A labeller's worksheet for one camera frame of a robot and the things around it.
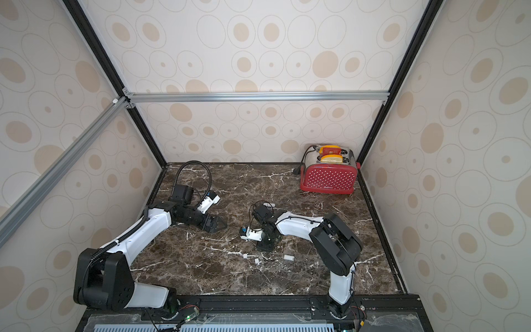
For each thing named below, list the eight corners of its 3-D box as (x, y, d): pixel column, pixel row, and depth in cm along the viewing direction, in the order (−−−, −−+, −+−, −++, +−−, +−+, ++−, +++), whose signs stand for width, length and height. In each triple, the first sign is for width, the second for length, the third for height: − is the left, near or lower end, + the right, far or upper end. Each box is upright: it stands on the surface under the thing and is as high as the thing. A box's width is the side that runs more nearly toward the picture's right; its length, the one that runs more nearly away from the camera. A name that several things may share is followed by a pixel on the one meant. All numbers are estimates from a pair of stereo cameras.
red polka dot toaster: (302, 195, 109) (306, 171, 94) (299, 171, 120) (303, 146, 105) (349, 195, 109) (361, 171, 94) (342, 171, 120) (352, 146, 105)
